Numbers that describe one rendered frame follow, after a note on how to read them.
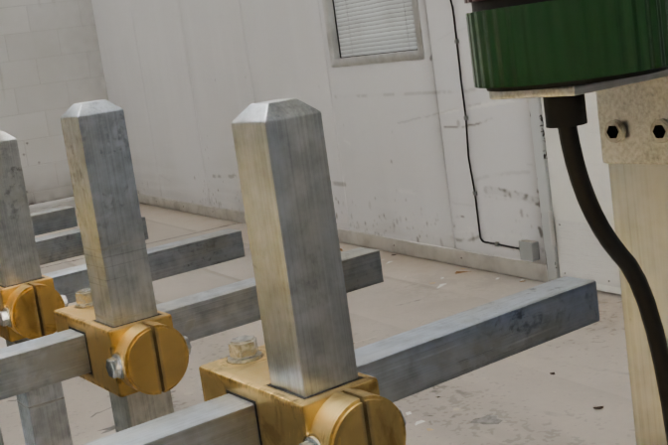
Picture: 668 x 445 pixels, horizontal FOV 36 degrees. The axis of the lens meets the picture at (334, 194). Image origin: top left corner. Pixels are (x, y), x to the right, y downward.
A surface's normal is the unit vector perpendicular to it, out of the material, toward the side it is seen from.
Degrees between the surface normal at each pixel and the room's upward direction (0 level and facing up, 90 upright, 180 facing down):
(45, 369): 90
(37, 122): 90
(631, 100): 90
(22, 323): 90
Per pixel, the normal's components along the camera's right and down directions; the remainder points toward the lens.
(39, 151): 0.50, 0.06
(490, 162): -0.86, 0.19
